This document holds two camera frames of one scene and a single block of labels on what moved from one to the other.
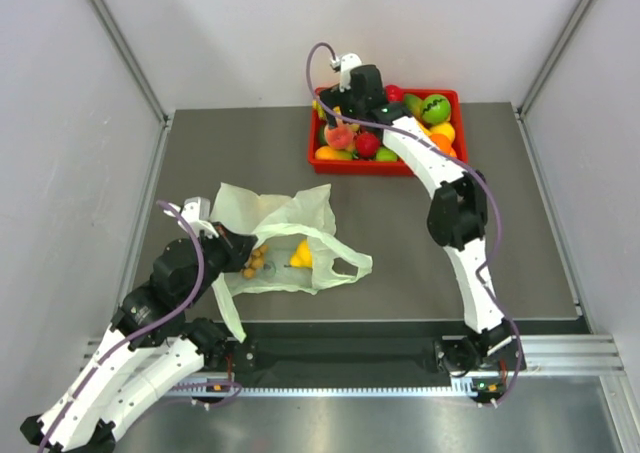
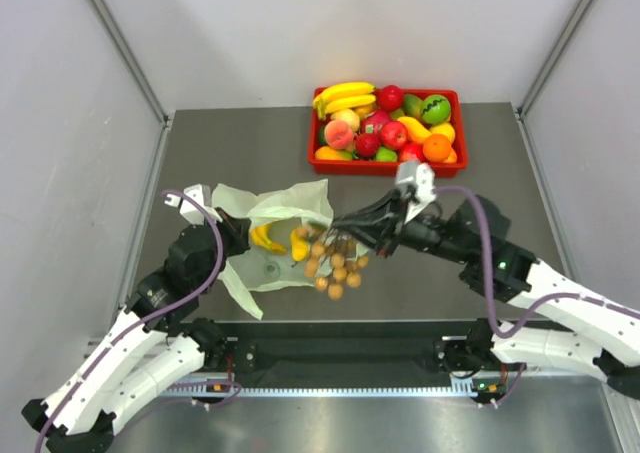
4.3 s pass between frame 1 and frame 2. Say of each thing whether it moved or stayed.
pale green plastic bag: moved
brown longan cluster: moved
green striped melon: stayed
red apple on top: stayed
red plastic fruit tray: stayed
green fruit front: stayed
